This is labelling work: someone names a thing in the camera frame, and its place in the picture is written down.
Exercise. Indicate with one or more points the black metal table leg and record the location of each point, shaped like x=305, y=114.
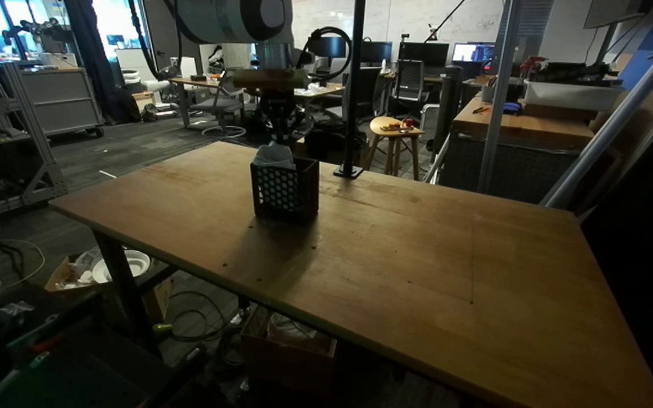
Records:
x=126, y=295

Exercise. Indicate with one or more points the flat cardboard piece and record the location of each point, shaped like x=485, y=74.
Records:
x=66, y=276

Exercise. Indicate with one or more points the wooden top workbench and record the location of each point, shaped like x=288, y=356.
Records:
x=522, y=128

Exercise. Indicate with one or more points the grey drawer cabinet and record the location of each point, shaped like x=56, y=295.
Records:
x=61, y=99

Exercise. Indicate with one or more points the grey office chair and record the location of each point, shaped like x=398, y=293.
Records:
x=227, y=114
x=409, y=81

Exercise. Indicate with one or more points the black mesh box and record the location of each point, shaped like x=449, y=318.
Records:
x=285, y=193

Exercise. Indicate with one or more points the white round bowl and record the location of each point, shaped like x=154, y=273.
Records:
x=126, y=263

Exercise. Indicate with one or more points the lit computer monitor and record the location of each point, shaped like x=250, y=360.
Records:
x=473, y=52

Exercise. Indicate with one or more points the red hand tool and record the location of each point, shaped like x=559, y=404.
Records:
x=394, y=125

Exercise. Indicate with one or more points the diagonal silver metal pole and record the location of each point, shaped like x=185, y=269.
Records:
x=623, y=114

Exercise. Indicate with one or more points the vertical silver metal post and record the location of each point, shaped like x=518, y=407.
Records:
x=498, y=92

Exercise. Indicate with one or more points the white terry towel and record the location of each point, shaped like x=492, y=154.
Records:
x=272, y=157

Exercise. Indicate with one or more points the white rectangular bin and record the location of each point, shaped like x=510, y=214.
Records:
x=567, y=94

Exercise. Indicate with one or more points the grey metal shelving rack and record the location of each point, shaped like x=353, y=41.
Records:
x=10, y=150

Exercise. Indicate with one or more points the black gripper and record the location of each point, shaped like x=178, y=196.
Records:
x=282, y=105

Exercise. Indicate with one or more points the tan wrist camera bar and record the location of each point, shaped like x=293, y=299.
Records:
x=265, y=78

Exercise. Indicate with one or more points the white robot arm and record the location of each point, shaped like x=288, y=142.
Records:
x=221, y=18

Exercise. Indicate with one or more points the round wooden stool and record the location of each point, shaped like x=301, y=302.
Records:
x=396, y=128

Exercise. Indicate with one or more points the brown cardboard box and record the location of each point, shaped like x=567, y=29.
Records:
x=288, y=347

